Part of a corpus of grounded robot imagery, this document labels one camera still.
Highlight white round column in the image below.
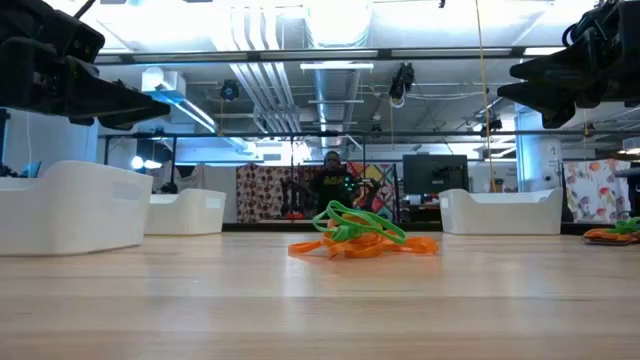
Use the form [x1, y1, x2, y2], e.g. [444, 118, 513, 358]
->
[515, 107, 563, 194]

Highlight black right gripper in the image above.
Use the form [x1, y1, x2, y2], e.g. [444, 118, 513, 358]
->
[497, 0, 640, 129]

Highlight white strip light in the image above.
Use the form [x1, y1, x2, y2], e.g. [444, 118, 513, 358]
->
[299, 62, 375, 71]

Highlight black hanging camera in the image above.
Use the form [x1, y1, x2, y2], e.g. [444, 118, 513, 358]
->
[389, 62, 416, 109]

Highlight silver ventilation duct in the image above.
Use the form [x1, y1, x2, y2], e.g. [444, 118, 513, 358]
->
[312, 67, 362, 151]

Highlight brown patterned hanging cloth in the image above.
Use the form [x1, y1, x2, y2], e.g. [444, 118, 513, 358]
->
[236, 164, 301, 224]

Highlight white plastic basket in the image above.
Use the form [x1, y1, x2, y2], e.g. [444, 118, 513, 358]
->
[0, 159, 154, 257]
[438, 187, 564, 236]
[144, 188, 227, 236]

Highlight white floral hanging cloth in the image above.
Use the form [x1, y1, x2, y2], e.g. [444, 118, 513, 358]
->
[563, 158, 632, 224]

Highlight black ceiling camera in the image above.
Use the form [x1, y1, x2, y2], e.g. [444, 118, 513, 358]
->
[219, 78, 240, 102]

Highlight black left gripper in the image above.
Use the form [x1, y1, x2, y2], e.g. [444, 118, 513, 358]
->
[0, 0, 171, 131]

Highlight person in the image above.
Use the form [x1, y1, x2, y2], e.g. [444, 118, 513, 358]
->
[309, 150, 362, 217]

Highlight dark mandala hanging cloth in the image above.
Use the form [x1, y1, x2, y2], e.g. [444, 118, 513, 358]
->
[298, 164, 324, 221]

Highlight colourful patchwork quilt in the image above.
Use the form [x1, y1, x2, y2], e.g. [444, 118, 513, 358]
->
[347, 160, 401, 221]

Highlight white ceiling unit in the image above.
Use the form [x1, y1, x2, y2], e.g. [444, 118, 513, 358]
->
[141, 67, 187, 94]

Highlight black computer monitor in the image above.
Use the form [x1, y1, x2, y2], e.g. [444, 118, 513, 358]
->
[402, 153, 470, 195]

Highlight green rubber band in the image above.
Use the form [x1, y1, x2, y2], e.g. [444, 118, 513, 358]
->
[312, 209, 396, 245]
[327, 200, 408, 245]
[607, 217, 640, 235]

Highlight black aluminium rig frame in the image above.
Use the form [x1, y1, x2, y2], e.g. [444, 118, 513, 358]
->
[222, 221, 640, 236]

